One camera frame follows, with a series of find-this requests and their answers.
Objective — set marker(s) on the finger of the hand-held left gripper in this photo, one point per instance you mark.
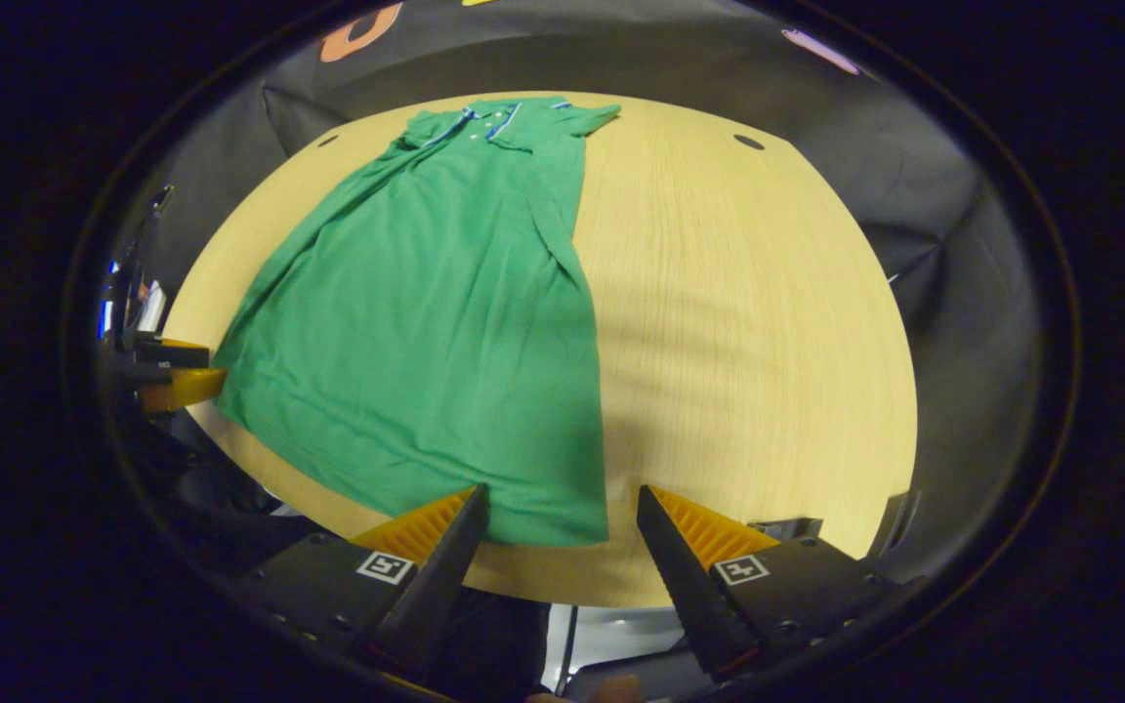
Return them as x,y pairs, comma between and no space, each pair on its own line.
187,344
182,391

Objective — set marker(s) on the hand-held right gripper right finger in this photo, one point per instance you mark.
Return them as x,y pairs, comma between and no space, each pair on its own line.
680,576

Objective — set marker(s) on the green T-shirt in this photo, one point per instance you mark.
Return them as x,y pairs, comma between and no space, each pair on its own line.
426,342

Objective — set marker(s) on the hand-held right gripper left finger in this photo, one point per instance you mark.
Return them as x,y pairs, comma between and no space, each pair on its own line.
436,576

